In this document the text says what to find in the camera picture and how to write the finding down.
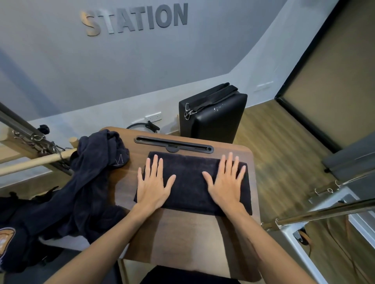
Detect person's right hand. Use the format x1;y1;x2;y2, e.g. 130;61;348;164
201;152;247;210

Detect grey panel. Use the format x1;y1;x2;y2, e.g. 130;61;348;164
322;140;375;183

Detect person's right forearm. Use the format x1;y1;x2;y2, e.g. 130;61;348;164
222;204;318;284

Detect silver metal frame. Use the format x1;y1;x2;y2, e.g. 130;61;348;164
268;184;375;284

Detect black strap with metal clips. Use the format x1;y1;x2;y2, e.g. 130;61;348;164
184;83;239;121

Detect person's left hand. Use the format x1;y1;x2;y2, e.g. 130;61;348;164
136;154;177;211

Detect chrome tower pole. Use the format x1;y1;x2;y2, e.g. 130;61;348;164
0;101;74;176

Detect grey wall letters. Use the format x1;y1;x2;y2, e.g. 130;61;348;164
80;3;189;37

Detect wooden roll bar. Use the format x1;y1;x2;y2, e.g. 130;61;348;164
0;147;78;178

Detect wooden tower frame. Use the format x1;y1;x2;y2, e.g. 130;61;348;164
0;126;80;164

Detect dark navy towel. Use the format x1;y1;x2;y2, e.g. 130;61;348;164
23;163;129;243
134;151;253;217
70;130;131;176

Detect black exercise ring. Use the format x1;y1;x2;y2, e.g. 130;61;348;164
126;120;161;134

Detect black printed backpack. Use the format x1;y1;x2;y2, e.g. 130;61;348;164
0;192;66;274

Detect brown wooden side table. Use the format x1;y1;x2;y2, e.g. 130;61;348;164
99;126;263;283

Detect black padded box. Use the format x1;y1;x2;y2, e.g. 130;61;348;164
179;83;248;144

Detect person's black shorts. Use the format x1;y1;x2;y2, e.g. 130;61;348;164
140;264;241;284

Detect chrome frame pole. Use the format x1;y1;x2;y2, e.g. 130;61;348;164
261;198;375;232

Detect person's left forearm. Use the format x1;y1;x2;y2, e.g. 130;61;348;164
44;203;164;284

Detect brown blind with black frame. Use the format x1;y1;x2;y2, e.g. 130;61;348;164
275;0;375;153

